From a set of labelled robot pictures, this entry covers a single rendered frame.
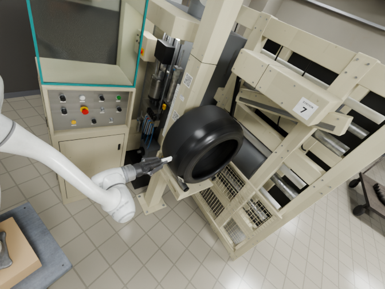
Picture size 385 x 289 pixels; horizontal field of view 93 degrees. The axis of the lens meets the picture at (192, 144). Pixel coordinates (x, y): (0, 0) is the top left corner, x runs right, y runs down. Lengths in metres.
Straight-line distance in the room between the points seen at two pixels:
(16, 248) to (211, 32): 1.46
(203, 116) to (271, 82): 0.43
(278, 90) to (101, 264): 1.89
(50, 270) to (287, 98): 1.53
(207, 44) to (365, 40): 7.43
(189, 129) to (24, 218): 1.10
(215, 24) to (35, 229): 1.51
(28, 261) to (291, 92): 1.54
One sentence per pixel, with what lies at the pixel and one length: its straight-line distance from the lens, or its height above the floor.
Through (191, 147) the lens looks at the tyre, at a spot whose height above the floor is 1.31.
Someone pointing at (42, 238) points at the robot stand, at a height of 0.65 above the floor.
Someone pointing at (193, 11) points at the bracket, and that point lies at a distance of 1.76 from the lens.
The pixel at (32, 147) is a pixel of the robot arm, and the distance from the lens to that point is 0.78.
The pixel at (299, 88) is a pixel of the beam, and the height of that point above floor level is 1.76.
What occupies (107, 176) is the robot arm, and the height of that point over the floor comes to 1.16.
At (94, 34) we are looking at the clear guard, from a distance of 1.31.
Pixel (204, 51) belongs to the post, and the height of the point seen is 1.71.
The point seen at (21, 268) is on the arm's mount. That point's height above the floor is 0.75.
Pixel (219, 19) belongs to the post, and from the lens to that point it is 1.15.
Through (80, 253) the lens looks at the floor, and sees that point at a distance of 2.06.
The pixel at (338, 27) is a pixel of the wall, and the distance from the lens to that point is 8.36.
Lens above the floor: 1.94
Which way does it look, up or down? 37 degrees down
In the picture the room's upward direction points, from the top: 25 degrees clockwise
